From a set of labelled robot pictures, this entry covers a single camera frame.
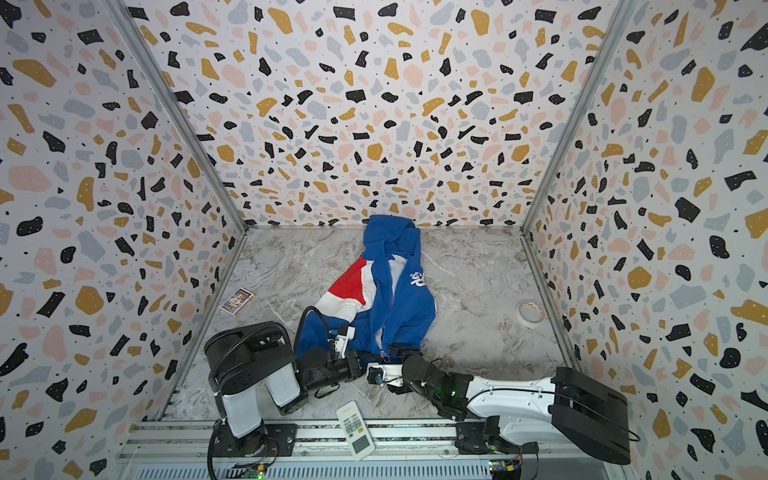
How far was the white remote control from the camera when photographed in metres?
0.73

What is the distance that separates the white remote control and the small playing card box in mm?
469

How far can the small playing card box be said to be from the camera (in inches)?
38.3

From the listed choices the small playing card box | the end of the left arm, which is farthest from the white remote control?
the small playing card box

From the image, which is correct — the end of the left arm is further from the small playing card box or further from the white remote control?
the small playing card box
